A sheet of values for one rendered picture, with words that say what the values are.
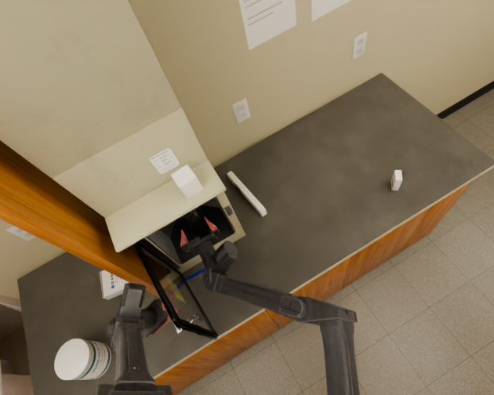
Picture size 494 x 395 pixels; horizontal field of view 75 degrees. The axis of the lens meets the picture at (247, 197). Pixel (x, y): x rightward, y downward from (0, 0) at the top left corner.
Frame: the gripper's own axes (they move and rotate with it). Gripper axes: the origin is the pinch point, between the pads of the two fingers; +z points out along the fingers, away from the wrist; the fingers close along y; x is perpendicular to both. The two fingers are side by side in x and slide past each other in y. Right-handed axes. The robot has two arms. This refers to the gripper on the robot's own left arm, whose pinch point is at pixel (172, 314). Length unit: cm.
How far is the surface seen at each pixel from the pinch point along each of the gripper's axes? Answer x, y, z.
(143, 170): -21.0, -34.3, -27.5
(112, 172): -21, -31, -34
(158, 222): -11.2, -26.7, -21.8
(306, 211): -12, -46, 49
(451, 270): 40, -72, 164
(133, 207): -19.6, -23.4, -23.2
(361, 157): -18, -79, 64
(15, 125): -22, -34, -56
